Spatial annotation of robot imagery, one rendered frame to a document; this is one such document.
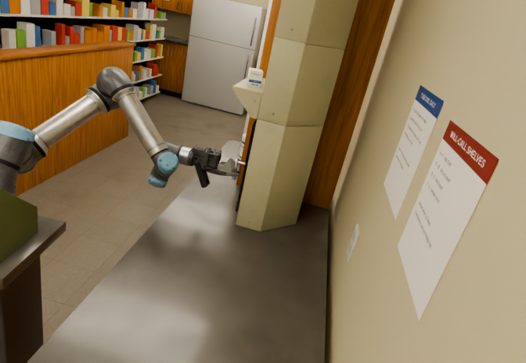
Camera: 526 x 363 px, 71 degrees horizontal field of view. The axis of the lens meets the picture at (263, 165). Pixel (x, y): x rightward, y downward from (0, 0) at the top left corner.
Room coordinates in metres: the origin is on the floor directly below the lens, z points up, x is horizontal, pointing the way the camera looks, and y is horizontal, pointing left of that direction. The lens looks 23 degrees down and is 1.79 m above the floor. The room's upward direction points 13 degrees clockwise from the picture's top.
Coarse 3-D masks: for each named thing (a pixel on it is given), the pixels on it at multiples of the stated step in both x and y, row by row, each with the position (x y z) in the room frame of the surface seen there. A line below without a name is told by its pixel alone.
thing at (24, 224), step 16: (0, 192) 0.86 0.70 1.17; (0, 208) 0.86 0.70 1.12; (16, 208) 0.92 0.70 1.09; (32, 208) 0.99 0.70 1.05; (0, 224) 0.85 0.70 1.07; (16, 224) 0.92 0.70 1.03; (32, 224) 0.99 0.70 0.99; (0, 240) 0.85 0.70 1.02; (16, 240) 0.91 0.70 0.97; (0, 256) 0.84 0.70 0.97
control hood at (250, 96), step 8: (264, 80) 1.61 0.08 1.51; (232, 88) 1.35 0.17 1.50; (240, 88) 1.34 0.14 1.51; (248, 88) 1.36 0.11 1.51; (256, 88) 1.39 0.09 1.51; (240, 96) 1.34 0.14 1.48; (248, 96) 1.34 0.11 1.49; (256, 96) 1.34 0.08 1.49; (248, 104) 1.34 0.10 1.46; (256, 104) 1.34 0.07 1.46; (248, 112) 1.34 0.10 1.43; (256, 112) 1.34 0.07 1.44
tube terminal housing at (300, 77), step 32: (288, 64) 1.33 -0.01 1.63; (320, 64) 1.39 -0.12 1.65; (288, 96) 1.33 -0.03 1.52; (320, 96) 1.41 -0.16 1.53; (256, 128) 1.33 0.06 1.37; (288, 128) 1.34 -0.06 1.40; (320, 128) 1.44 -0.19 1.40; (256, 160) 1.33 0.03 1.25; (288, 160) 1.36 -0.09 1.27; (256, 192) 1.33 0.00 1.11; (288, 192) 1.39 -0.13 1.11; (256, 224) 1.33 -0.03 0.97; (288, 224) 1.42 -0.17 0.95
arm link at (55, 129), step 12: (96, 84) 1.39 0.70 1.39; (84, 96) 1.37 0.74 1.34; (96, 96) 1.37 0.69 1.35; (108, 96) 1.38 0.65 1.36; (72, 108) 1.31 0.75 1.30; (84, 108) 1.33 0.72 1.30; (96, 108) 1.36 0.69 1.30; (108, 108) 1.39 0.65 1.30; (48, 120) 1.25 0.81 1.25; (60, 120) 1.26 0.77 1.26; (72, 120) 1.28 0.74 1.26; (84, 120) 1.32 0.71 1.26; (36, 132) 1.20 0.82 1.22; (48, 132) 1.21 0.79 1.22; (60, 132) 1.24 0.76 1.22; (36, 144) 1.16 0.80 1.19; (48, 144) 1.21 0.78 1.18; (36, 156) 1.16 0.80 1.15; (24, 168) 1.13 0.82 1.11
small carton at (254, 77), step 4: (252, 68) 1.46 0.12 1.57; (248, 72) 1.47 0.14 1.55; (252, 72) 1.42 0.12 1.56; (256, 72) 1.43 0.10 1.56; (260, 72) 1.43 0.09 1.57; (248, 76) 1.45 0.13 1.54; (252, 76) 1.42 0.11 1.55; (256, 76) 1.43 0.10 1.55; (260, 76) 1.43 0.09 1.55; (248, 80) 1.43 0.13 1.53; (252, 80) 1.42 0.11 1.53; (256, 80) 1.43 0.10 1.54; (260, 80) 1.43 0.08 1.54; (248, 84) 1.42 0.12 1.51; (252, 84) 1.42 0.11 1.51; (256, 84) 1.43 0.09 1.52; (260, 84) 1.43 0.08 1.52
